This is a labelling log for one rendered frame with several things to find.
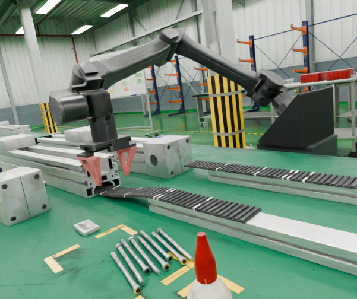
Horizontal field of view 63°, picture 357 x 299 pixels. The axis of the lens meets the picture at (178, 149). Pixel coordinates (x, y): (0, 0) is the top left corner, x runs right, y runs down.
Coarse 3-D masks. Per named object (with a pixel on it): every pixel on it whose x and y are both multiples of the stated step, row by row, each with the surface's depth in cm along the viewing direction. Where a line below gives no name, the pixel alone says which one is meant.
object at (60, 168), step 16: (0, 160) 123; (16, 160) 103; (32, 160) 94; (48, 160) 82; (64, 160) 76; (112, 160) 75; (48, 176) 85; (64, 176) 76; (80, 176) 69; (112, 176) 75; (80, 192) 72
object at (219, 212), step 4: (228, 204) 48; (232, 204) 47; (236, 204) 48; (220, 208) 46; (224, 208) 47; (228, 208) 46; (232, 208) 46; (212, 212) 45; (216, 212) 45; (220, 212) 45; (224, 212) 45; (216, 216) 45; (220, 216) 44
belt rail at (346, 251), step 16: (160, 208) 55; (176, 208) 52; (208, 224) 47; (224, 224) 46; (240, 224) 42; (256, 224) 41; (272, 224) 40; (288, 224) 40; (304, 224) 39; (256, 240) 41; (272, 240) 40; (288, 240) 38; (304, 240) 36; (320, 240) 35; (336, 240) 35; (352, 240) 34; (304, 256) 36; (320, 256) 35; (336, 256) 34; (352, 256) 32; (352, 272) 33
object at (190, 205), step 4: (200, 196) 52; (204, 196) 53; (208, 196) 52; (196, 200) 51; (200, 200) 51; (204, 200) 51; (188, 204) 50; (192, 204) 50; (196, 204) 50; (188, 208) 49
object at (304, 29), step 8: (344, 16) 662; (304, 24) 727; (312, 24) 717; (304, 32) 731; (296, 40) 755; (304, 40) 736; (304, 48) 740; (328, 48) 704; (304, 56) 745; (304, 64) 750; (304, 72) 742; (312, 88) 753; (256, 104) 886
